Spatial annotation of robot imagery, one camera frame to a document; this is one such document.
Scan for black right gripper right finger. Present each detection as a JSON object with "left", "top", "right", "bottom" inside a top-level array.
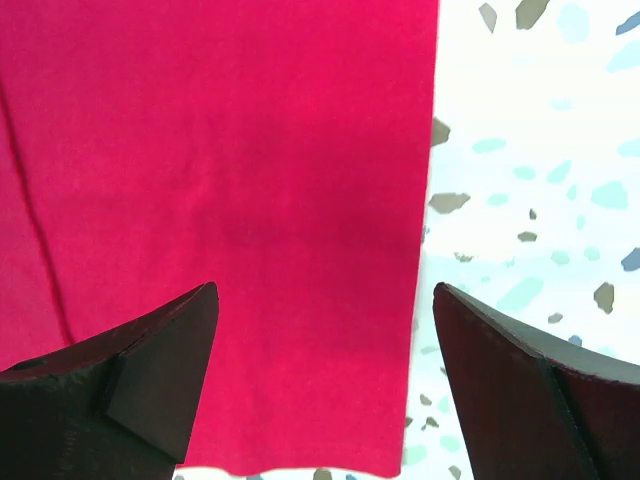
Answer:
[{"left": 433, "top": 282, "right": 639, "bottom": 480}]

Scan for red t shirt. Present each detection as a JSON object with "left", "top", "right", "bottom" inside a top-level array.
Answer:
[{"left": 1, "top": 1, "right": 438, "bottom": 477}]

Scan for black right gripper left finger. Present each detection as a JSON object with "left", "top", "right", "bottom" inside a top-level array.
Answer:
[{"left": 1, "top": 282, "right": 219, "bottom": 480}]

